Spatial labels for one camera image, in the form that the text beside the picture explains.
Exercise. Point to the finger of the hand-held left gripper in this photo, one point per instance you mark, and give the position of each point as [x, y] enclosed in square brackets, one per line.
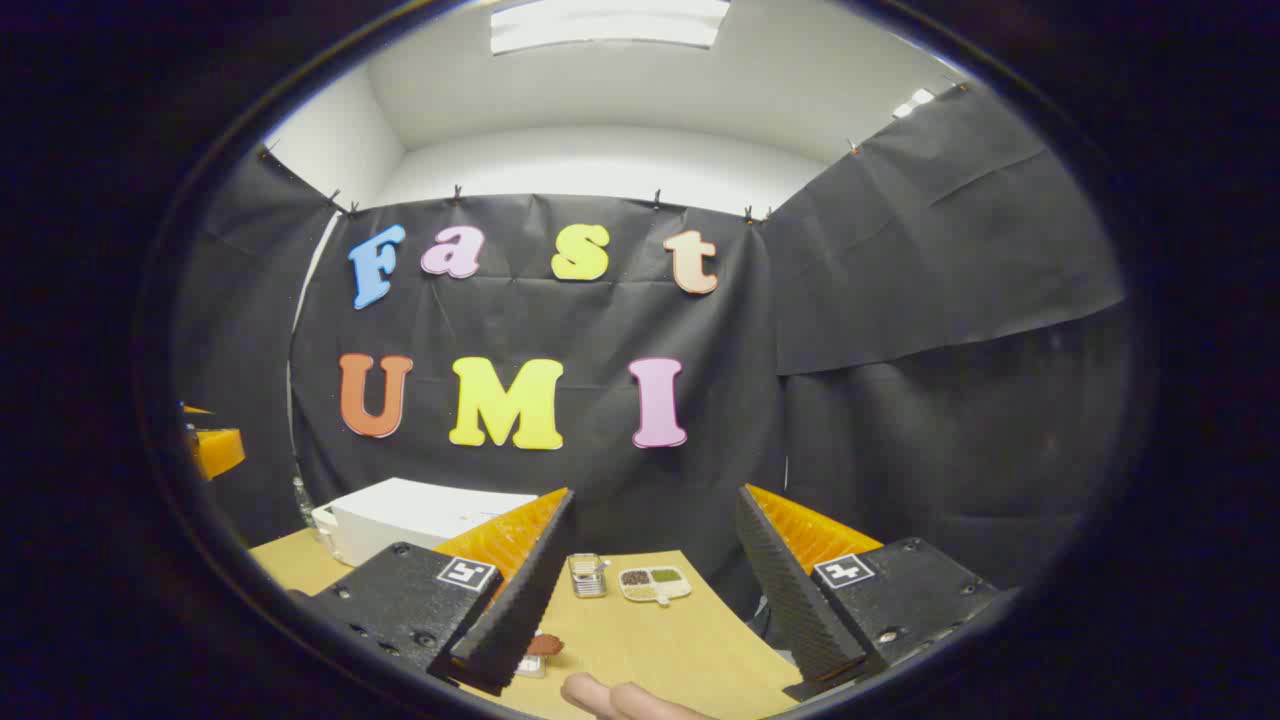
[218, 450]

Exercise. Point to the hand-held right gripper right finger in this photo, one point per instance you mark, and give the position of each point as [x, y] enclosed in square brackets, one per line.
[795, 600]

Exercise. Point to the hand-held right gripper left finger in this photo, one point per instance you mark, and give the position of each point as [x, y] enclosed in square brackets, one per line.
[520, 610]

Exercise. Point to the reddish brown meat piece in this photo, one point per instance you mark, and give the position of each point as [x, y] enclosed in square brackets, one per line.
[546, 645]

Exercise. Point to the white microwave oven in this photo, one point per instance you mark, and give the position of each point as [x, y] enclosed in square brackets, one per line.
[410, 515]

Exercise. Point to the white divided condiment dish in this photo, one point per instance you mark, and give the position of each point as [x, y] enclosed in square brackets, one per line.
[655, 583]

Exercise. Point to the large ceiling light panel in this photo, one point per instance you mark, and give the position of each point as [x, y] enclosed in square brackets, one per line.
[610, 22]

